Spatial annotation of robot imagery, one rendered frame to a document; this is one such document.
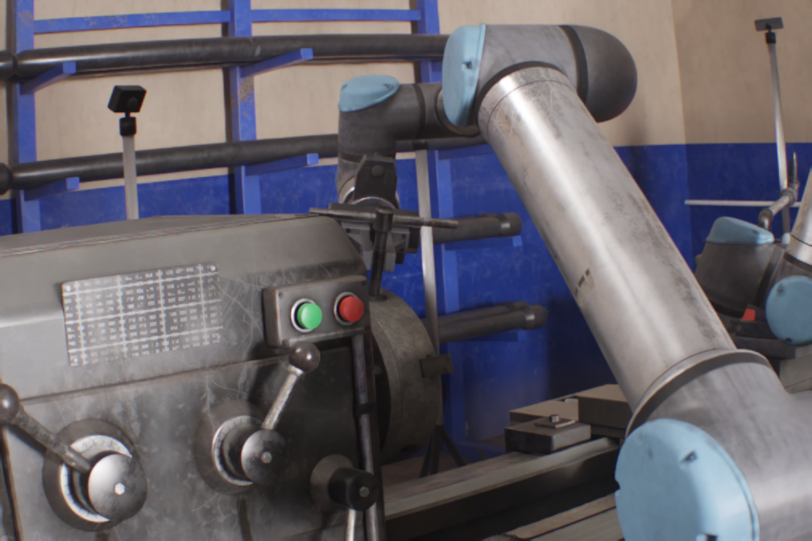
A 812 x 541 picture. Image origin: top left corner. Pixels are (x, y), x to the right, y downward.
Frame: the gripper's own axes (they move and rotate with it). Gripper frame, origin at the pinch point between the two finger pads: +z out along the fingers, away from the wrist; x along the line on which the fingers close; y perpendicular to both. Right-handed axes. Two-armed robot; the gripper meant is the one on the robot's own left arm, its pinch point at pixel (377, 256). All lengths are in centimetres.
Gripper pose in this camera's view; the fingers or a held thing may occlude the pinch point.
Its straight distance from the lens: 174.3
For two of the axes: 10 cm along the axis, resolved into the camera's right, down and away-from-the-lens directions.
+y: -1.4, 9.1, 3.9
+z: 0.8, 4.0, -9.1
